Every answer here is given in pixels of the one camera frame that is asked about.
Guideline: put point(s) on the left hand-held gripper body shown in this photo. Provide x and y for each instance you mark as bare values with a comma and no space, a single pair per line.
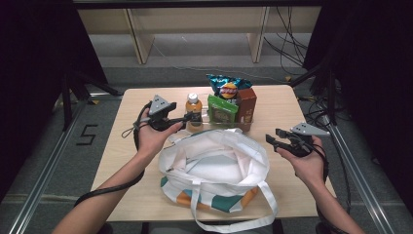
159,105

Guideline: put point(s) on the brown carton box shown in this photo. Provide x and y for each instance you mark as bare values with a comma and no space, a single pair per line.
247,104

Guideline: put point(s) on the orange juice bottle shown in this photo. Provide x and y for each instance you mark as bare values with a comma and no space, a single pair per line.
194,105

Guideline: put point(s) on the clear plastic tray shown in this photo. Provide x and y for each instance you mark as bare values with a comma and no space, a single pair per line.
205,118

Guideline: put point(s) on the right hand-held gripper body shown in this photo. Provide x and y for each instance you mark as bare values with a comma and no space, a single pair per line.
307,130

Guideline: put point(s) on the blue potato chips bag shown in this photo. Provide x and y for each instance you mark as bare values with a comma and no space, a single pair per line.
227,86

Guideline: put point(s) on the person's right hand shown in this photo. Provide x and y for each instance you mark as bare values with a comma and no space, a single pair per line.
310,170

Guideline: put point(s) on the green seaweed snack packet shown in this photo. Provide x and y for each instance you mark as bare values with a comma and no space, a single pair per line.
222,110

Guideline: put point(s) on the black curtain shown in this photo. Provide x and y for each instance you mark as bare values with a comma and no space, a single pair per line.
29,81
376,81

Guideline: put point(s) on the beige wooden desk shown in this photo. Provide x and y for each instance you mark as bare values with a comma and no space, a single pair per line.
195,19

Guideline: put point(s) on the person's left hand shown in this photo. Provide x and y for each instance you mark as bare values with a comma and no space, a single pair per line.
151,141

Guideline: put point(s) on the white tote bag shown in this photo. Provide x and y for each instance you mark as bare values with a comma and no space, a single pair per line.
214,162

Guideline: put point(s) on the black metal stand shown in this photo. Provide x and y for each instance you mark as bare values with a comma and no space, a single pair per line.
330,94
66,100

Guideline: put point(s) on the aluminium floor rail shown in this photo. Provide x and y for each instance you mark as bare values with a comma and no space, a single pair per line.
42,182
367,191

